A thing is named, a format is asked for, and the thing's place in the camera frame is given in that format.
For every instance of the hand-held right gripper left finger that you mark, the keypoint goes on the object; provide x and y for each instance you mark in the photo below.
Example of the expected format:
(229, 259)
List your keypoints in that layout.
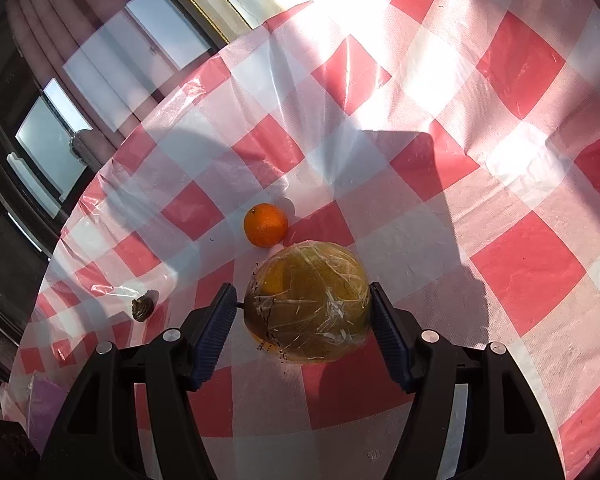
(215, 330)

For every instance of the dark dried date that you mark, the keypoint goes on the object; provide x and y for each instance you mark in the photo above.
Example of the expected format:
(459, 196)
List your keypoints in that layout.
(142, 308)

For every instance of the window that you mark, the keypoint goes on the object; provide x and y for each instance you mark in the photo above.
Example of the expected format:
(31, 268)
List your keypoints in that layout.
(45, 145)

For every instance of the red white checkered tablecloth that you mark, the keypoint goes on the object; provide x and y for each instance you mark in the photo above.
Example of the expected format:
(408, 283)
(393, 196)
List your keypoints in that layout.
(480, 210)

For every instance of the pink curtain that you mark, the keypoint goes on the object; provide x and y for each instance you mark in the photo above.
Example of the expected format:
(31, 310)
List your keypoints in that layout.
(80, 20)

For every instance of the orange tangerine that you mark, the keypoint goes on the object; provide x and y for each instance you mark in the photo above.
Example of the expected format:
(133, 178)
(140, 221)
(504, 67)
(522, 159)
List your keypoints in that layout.
(266, 225)

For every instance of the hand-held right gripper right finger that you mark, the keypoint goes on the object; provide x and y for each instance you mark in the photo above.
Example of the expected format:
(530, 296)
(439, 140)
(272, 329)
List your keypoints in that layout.
(390, 335)

